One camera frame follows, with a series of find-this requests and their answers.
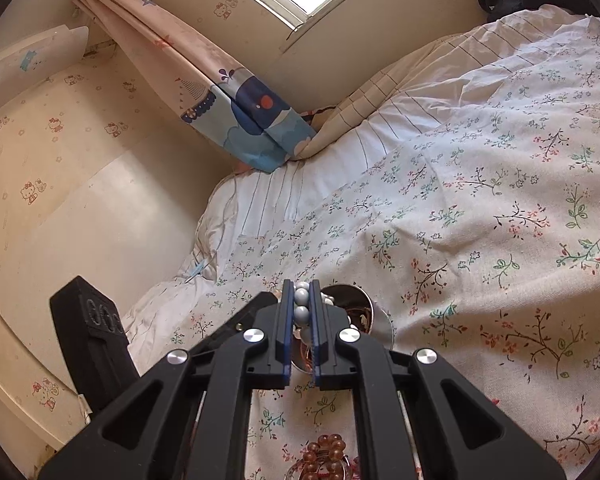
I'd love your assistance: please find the round metal tin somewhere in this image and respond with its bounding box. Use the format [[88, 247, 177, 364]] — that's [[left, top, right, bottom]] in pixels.
[[290, 284, 396, 376]]

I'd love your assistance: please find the white bead bracelet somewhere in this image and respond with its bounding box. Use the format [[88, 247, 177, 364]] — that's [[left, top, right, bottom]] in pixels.
[[292, 282, 312, 341]]

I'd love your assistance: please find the pile of mixed bracelets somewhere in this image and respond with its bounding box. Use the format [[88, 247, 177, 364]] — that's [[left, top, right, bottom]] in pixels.
[[285, 434, 361, 480]]

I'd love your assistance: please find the whale print curtain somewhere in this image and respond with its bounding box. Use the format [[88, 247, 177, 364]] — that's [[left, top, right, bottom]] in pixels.
[[75, 0, 318, 173]]

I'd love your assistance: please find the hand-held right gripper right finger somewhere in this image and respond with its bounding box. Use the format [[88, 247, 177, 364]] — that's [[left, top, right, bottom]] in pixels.
[[310, 280, 566, 480]]

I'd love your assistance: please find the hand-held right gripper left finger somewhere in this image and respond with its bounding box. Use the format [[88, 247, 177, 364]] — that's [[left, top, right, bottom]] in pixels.
[[37, 277, 293, 480]]

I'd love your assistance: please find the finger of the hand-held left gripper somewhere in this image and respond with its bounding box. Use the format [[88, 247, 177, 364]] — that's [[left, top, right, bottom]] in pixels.
[[189, 291, 283, 353]]

